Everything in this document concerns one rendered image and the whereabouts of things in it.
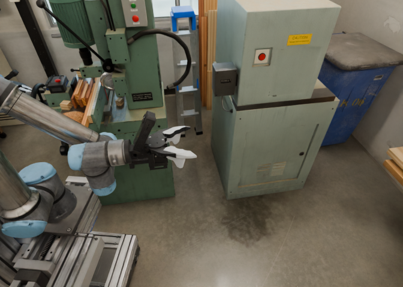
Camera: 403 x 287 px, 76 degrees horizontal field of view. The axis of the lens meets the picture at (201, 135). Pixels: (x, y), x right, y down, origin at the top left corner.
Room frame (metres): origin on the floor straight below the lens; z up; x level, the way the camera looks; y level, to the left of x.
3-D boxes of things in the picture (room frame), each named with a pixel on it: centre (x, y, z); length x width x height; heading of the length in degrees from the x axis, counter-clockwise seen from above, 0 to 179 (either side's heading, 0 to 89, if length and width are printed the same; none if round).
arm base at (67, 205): (0.60, 0.60, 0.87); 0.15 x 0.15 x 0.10
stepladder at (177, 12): (2.08, 0.14, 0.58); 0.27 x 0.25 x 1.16; 12
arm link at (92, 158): (0.51, 0.32, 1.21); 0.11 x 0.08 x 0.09; 99
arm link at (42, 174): (0.60, 0.60, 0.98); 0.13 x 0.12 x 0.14; 9
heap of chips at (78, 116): (1.09, 0.69, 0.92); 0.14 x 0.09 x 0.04; 99
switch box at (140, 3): (1.29, 0.31, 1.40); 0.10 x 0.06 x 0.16; 99
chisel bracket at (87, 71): (1.38, 0.63, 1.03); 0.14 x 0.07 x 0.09; 99
